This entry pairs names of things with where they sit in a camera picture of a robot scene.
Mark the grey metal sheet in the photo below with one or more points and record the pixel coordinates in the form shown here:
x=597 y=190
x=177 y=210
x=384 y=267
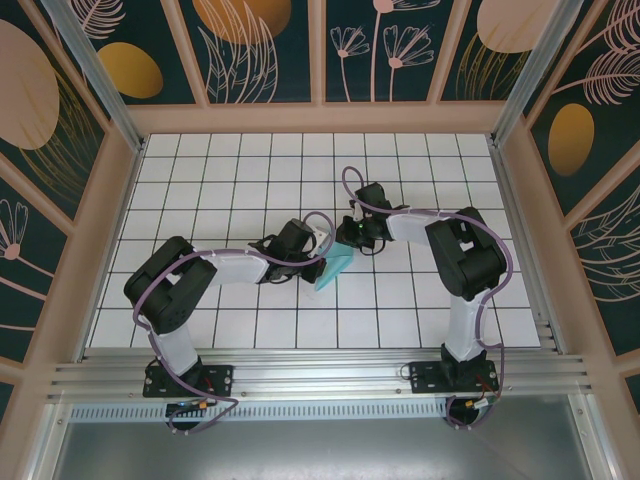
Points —
x=325 y=450

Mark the dark panel pink flowers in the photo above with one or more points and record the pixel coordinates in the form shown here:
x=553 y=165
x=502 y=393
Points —
x=380 y=75

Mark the aluminium side rail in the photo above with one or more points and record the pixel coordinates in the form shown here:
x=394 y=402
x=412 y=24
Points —
x=509 y=190

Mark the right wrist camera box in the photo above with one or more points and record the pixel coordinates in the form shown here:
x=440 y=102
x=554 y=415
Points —
x=356 y=210

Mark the aluminium corner post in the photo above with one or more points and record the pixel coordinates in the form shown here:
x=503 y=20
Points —
x=102 y=85
x=534 y=75

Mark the dark panel large pale disc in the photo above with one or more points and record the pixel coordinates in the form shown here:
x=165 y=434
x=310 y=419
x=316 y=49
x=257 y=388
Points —
x=30 y=100

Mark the yellow power connector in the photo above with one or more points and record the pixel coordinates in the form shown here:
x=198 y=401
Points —
x=472 y=403
x=202 y=405

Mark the dark panel oval and feather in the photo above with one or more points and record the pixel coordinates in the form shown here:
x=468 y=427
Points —
x=570 y=140

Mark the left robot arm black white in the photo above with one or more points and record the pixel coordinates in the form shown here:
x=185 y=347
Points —
x=165 y=295

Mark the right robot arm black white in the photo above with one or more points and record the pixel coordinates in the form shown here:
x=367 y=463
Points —
x=465 y=260

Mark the dark panel small orange oval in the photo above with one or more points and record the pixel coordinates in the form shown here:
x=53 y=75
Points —
x=175 y=50

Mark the dark panel flower and stems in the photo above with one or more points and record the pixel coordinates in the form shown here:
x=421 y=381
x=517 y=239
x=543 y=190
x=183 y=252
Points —
x=30 y=280

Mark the light blue cloth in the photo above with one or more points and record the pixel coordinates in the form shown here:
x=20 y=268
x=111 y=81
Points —
x=336 y=265

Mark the dark panel pink feathers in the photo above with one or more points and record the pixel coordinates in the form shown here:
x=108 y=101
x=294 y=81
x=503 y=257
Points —
x=610 y=260

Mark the aluminium mounting rail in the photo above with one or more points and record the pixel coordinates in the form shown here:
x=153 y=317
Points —
x=325 y=365

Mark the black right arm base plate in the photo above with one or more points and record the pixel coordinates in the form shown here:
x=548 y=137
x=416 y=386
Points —
x=425 y=377

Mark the dark panel orange disc leaves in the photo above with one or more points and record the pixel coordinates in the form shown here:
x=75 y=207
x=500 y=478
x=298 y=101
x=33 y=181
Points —
x=250 y=50

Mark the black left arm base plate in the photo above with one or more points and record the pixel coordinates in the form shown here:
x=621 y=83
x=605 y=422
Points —
x=220 y=380

